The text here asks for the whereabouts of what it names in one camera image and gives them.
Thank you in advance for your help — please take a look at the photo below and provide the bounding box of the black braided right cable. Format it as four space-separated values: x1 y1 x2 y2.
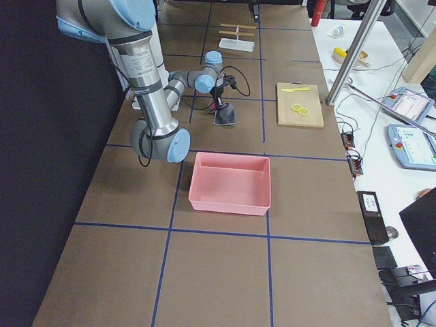
180 65 251 111

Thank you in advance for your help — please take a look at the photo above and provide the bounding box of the pink plastic bin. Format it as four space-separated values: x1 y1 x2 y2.
188 152 271 216

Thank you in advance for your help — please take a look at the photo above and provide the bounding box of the right wooden dowel rod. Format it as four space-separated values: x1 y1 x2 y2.
219 30 254 37

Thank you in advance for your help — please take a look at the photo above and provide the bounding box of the black laptop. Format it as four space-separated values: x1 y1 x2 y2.
399 193 435 276

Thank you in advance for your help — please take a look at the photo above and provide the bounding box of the front lemon slice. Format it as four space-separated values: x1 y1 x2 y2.
298 107 310 116

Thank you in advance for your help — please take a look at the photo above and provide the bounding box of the yellow plastic knife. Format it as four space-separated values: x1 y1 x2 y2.
280 87 311 93

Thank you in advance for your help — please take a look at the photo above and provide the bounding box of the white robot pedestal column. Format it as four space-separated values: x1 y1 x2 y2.
149 24 181 112

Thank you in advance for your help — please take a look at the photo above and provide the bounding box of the left wooden dowel rod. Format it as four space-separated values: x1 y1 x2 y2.
220 23 257 29

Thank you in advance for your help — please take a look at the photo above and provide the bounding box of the near teach pendant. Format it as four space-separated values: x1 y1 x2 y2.
386 124 435 171

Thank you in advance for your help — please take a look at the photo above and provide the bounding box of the wooden dowel rod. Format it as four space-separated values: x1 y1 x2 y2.
220 23 257 29
219 30 254 37

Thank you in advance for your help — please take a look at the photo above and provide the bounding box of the red fire extinguisher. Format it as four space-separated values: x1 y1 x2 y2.
311 0 326 27

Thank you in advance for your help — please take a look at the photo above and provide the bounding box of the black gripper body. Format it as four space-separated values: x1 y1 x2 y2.
209 74 237 109

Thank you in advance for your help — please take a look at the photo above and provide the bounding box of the lemon slice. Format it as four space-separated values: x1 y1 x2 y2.
298 107 310 116
291 104 301 112

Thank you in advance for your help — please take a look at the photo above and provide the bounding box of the teach pendant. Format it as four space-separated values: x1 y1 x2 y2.
386 124 435 171
382 87 435 123

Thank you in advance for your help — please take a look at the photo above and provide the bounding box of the far teach pendant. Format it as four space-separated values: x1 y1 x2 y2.
382 87 435 123

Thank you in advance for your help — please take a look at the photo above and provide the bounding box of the rear lemon slice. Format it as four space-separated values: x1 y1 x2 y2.
291 104 301 112

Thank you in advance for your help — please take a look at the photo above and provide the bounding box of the white tube bottle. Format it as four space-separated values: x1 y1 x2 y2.
327 25 346 38

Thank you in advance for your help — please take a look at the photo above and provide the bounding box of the black box with label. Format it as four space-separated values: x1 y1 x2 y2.
356 191 389 245

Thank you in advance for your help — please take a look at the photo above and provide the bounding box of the aluminium frame post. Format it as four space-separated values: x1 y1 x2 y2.
326 0 386 106

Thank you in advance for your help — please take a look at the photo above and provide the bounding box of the orange black power strip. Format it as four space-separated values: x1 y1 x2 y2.
341 131 355 149

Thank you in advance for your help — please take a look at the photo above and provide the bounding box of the dark grey cloth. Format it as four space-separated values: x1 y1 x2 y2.
213 103 236 126

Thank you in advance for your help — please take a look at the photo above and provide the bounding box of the bamboo cutting board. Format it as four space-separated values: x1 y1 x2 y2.
277 82 324 129

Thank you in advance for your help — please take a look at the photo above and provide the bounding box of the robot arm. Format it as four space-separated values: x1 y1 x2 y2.
56 0 236 163

